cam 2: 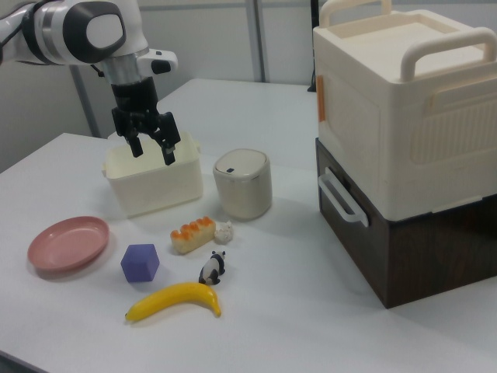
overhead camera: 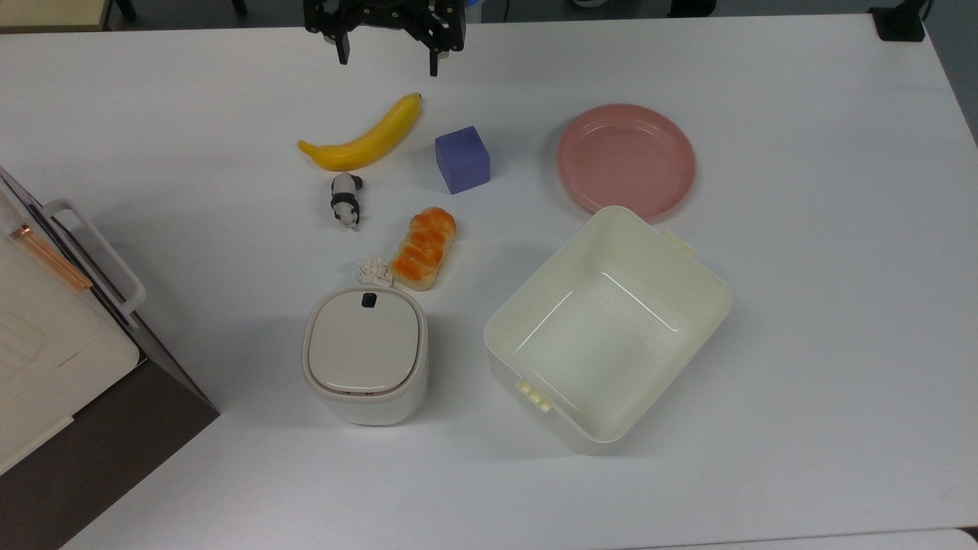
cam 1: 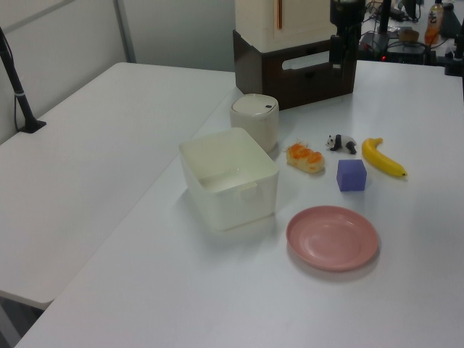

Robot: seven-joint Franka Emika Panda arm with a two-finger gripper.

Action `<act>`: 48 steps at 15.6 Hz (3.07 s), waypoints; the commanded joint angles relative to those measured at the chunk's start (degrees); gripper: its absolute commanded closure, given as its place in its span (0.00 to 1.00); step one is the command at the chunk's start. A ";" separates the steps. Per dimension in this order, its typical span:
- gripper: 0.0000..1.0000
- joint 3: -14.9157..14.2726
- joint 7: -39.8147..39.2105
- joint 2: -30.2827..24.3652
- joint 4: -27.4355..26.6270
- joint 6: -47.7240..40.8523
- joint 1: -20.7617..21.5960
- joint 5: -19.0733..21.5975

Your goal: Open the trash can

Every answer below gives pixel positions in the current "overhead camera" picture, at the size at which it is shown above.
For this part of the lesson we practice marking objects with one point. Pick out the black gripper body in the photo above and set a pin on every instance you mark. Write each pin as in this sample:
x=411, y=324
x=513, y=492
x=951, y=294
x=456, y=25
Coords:
x=382, y=11

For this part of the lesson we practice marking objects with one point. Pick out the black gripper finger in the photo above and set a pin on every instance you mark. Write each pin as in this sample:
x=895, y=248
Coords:
x=343, y=50
x=435, y=61

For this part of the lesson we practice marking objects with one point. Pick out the white lidded trash can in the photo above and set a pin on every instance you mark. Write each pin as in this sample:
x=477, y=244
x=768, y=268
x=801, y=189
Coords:
x=364, y=355

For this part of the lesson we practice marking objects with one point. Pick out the yellow banana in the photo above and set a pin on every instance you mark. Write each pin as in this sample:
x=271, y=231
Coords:
x=367, y=141

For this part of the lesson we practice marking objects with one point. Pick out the purple cube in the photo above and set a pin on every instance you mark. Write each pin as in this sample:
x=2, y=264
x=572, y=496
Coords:
x=462, y=159

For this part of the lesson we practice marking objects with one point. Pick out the panda toy figure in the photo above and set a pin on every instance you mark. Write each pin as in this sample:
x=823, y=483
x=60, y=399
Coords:
x=346, y=200

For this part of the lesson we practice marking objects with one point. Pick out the orange bread loaf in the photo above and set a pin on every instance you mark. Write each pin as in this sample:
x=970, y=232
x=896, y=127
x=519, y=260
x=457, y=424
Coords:
x=424, y=248

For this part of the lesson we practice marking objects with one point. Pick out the pink plate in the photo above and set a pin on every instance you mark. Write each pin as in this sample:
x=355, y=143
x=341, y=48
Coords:
x=626, y=159

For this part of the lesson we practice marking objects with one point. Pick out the crumpled white paper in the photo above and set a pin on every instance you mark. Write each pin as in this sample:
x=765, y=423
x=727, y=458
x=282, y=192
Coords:
x=375, y=271

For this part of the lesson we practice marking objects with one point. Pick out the black chair base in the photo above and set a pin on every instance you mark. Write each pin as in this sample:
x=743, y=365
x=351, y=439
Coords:
x=691, y=7

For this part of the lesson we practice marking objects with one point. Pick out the wooden table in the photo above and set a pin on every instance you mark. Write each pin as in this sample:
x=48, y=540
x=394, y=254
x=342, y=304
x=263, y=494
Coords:
x=50, y=11

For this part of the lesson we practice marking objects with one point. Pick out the cream plastic bin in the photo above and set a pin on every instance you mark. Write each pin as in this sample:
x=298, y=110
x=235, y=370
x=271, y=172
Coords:
x=607, y=336

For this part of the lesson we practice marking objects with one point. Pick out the black table clamp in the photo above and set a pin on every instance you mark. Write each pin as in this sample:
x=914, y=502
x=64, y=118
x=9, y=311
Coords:
x=900, y=21

